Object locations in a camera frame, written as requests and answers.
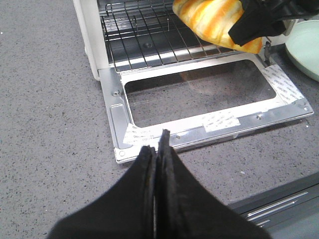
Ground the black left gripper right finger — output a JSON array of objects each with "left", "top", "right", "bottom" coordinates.
[{"left": 156, "top": 129, "right": 270, "bottom": 239}]

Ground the dark cabinet drawer front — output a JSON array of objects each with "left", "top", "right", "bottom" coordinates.
[{"left": 229, "top": 173, "right": 319, "bottom": 239}]

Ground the metal wire oven rack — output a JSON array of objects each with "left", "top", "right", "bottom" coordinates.
[{"left": 98, "top": 0, "right": 234, "bottom": 72}]

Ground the yellow striped bread roll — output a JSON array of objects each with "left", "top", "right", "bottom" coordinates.
[{"left": 172, "top": 0, "right": 262, "bottom": 54}]

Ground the light green plate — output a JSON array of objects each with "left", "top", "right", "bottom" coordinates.
[{"left": 285, "top": 20, "right": 319, "bottom": 81}]

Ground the glass oven door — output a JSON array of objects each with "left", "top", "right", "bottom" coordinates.
[{"left": 100, "top": 54, "right": 313, "bottom": 163}]

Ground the white Toshiba toaster oven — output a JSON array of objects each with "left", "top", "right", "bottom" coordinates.
[{"left": 74, "top": 0, "right": 297, "bottom": 84}]

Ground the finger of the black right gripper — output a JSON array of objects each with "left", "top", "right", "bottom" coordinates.
[{"left": 228, "top": 0, "right": 319, "bottom": 46}]

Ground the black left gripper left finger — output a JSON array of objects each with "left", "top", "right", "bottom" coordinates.
[{"left": 48, "top": 146, "right": 156, "bottom": 239}]

